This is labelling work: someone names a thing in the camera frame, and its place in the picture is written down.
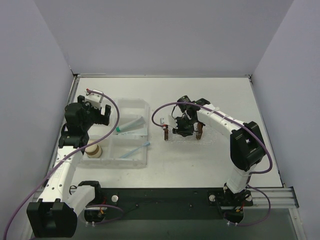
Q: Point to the cream metal cup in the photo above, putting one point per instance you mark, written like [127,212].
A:
[93,151]

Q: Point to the clear textured glass tray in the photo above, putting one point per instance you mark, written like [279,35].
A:
[209,136]

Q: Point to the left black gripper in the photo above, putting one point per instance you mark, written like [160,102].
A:
[99,116]

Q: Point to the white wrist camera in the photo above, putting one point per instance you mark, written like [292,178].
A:
[94,97]
[168,121]

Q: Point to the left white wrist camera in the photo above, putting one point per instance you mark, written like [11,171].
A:
[94,97]

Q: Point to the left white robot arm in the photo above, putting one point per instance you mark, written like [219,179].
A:
[55,213]

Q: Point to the green cap toothpaste tube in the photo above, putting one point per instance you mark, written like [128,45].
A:
[129,125]

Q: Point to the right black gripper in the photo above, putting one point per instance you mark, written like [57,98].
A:
[183,128]

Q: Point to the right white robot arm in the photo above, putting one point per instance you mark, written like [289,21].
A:
[245,139]

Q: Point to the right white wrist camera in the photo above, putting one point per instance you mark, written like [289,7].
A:
[168,121]

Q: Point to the white dark-cap toothpaste tube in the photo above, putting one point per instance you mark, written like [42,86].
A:
[142,132]

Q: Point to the light blue toothbrush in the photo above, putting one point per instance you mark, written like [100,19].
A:
[146,144]

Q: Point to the aluminium front rail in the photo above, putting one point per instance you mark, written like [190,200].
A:
[279,197]

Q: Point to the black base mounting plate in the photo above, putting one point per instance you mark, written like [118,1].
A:
[204,203]

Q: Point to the clear plastic organizer box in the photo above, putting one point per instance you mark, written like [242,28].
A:
[126,147]

